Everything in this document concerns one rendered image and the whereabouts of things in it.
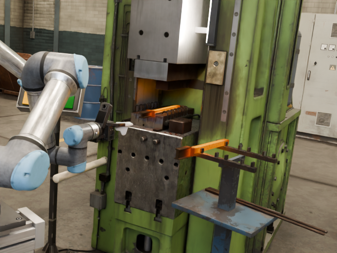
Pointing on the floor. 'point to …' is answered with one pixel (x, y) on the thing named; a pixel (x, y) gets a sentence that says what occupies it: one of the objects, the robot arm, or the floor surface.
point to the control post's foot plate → (52, 249)
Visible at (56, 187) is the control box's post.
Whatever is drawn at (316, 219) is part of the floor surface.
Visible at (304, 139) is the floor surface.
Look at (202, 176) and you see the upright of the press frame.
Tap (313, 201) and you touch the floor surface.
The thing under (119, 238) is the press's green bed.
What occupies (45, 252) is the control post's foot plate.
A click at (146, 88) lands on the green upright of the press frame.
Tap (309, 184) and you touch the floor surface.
